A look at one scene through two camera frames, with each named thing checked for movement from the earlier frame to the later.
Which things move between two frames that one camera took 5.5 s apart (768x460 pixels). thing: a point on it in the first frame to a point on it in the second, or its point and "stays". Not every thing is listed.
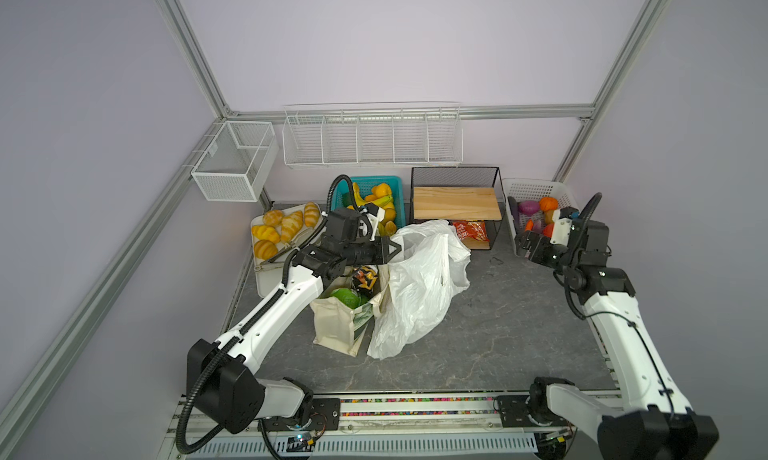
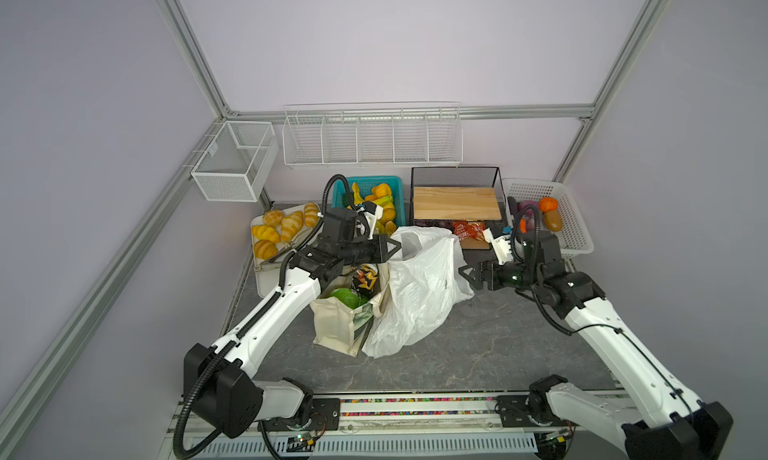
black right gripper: x=542 y=244 to x=491 y=266
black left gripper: x=382 y=257 stays
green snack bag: x=349 y=297 stays
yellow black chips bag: x=365 y=280 stays
